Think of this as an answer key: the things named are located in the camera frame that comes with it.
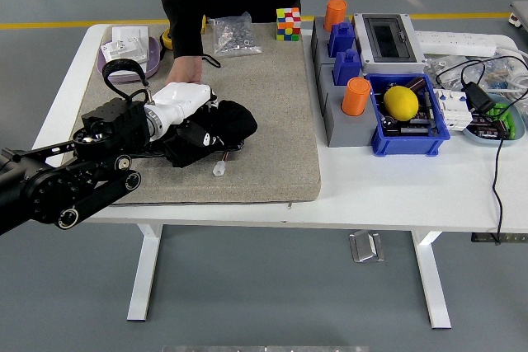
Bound white table leg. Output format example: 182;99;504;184
126;223;164;322
410;230;452;331

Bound black glossy panel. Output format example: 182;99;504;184
130;137;247;160

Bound white circuit breaker block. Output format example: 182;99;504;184
432;87;474;133

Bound white switch bracket pieces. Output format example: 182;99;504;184
101;37;149;65

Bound clear bags of small parts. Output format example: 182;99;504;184
422;54;528;96

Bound clear bag of screws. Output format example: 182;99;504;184
205;12;264;59

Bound table height control panel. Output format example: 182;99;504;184
471;232;528;244

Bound grey-white distribution box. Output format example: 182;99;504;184
353;12;428;76

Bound orange cylinder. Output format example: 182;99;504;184
341;77;372;117
323;0;348;33

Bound white connector plug with wires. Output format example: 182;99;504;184
212;152;232;177

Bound grey-brown mat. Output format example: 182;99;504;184
61;23;322;208

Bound purple tray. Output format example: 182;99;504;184
96;36;162;83

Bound green terminal block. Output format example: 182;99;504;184
484;102;516;138

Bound colourful puzzle cube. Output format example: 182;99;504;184
275;7;302;42

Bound silver metal bracket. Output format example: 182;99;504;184
348;229;385;265

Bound black power adapter with cord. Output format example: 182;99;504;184
435;49;528;246

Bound person's right hand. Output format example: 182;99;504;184
165;55;204;85

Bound light blue dish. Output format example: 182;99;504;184
461;94;527;147

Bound yellow lemon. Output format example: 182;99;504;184
383;85;420;123

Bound white cart corner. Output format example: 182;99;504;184
507;0;528;35

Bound dark circuit board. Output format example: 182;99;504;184
468;115;511;138
377;87;441;137

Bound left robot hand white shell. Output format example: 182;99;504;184
150;82;222;127

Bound thick white cable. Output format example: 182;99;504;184
493;45;528;100

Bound white power strip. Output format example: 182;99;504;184
414;30;498;58

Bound blue plastic bin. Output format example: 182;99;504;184
365;73;451;158

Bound white square wall plate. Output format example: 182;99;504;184
111;25;150;46

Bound black rag with red tag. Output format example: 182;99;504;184
163;99;259;169

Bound blue peg block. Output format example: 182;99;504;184
332;49;364;87
328;21;356;59

